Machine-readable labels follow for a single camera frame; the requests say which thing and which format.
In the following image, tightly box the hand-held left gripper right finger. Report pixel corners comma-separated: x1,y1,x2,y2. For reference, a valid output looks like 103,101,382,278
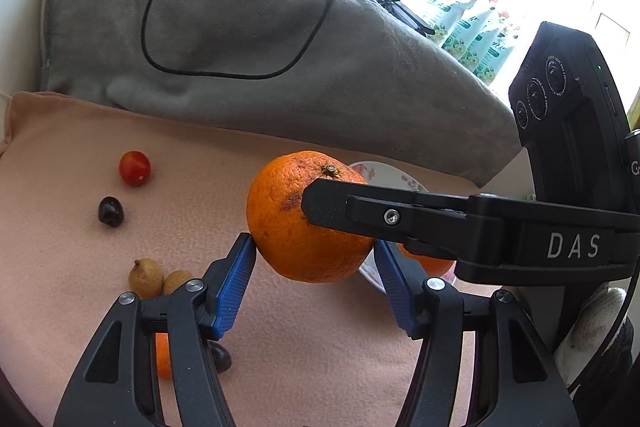
374,239,581,427

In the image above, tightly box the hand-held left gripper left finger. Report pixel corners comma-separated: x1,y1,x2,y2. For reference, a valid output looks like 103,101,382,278
52,233,258,427

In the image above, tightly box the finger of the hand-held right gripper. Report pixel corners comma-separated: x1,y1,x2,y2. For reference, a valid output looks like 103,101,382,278
301,177,481,258

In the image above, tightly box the medium orange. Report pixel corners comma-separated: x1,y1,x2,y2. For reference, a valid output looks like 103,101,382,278
397,244,456,278

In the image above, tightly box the white floral plate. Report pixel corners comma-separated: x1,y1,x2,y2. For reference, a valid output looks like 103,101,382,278
347,161,456,295

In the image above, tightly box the rough-skinned blemished orange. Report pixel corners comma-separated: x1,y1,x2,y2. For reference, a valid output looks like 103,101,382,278
246,150,376,284

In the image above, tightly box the brown longan with stem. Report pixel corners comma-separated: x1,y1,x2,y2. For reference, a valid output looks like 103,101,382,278
128,258,165,300

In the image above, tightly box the small mandarin orange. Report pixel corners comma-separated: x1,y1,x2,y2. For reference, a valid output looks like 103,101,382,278
154,332,173,380

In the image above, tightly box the person's right hand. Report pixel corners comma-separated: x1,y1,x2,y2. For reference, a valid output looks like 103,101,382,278
552,284,628,388

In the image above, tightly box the dark grape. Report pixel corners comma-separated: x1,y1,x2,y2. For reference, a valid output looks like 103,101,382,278
207,341,233,374
97,196,126,228

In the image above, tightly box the grey towel-covered bolster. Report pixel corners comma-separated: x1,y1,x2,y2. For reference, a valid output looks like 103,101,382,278
42,0,523,188

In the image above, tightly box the red cherry tomato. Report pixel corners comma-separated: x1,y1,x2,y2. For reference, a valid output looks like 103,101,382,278
119,150,152,186

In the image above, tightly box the floral refill pouch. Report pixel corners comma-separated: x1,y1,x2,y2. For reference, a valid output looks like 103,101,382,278
460,19,511,72
422,0,481,45
472,27,521,85
442,0,501,58

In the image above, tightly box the black clamp holder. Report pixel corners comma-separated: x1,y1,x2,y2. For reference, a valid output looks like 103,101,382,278
360,0,436,35

